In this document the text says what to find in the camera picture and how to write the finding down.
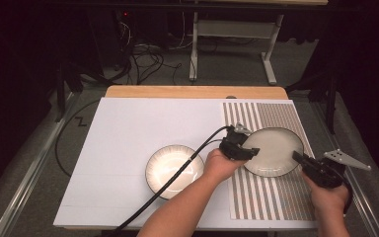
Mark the dark device with red light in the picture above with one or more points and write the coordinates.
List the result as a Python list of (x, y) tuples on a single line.
[(125, 14)]

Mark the white table cloth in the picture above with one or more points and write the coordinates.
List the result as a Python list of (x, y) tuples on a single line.
[(144, 125)]

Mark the metal floor rail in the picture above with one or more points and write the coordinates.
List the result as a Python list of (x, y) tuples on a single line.
[(29, 177), (358, 191)]

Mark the white plate dark rim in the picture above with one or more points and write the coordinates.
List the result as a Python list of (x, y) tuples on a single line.
[(167, 164), (273, 151)]

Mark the metal frame stand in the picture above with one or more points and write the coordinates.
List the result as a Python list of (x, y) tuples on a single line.
[(233, 29)]

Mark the person's left hand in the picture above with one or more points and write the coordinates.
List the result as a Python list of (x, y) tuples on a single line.
[(218, 164)]

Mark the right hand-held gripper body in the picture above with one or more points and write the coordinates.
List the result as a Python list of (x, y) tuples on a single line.
[(325, 174)]

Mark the brown white striped placemat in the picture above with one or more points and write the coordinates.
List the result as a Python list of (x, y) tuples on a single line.
[(263, 197)]

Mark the wooden table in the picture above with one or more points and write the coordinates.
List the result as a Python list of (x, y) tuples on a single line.
[(177, 91)]

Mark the person's right hand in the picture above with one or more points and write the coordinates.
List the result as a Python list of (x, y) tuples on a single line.
[(329, 199)]

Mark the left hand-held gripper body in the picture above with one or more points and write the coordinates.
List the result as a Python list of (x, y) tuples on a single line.
[(232, 146)]

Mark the black tripod stand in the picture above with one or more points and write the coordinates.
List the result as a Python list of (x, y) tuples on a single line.
[(330, 98), (66, 82)]

